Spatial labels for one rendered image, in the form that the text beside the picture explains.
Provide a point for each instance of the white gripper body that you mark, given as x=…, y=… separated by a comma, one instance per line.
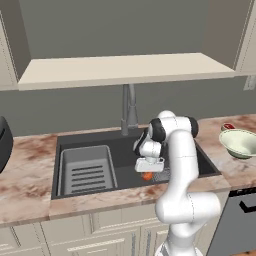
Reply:
x=148, y=164

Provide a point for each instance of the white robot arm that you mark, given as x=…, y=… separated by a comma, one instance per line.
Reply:
x=181, y=173

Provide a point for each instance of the orange squash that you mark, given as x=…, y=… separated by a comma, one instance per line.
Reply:
x=147, y=176

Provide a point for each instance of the dark grey sink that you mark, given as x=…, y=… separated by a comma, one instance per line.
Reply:
x=133, y=153

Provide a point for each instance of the grey sink tray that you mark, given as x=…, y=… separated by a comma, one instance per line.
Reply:
x=87, y=170

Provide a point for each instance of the cream cupboard door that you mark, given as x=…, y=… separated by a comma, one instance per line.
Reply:
x=93, y=238
x=155, y=238
x=23, y=241

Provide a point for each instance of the small red-filled bowl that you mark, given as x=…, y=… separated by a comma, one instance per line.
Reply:
x=228, y=126

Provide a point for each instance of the pale green bowl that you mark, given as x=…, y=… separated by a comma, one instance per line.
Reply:
x=238, y=143

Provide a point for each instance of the black microwave oven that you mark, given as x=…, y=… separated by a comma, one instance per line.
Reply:
x=4, y=145

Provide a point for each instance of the grey tap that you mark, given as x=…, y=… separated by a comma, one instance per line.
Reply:
x=129, y=110

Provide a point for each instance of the cream wall shelf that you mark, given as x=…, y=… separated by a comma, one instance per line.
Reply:
x=123, y=70

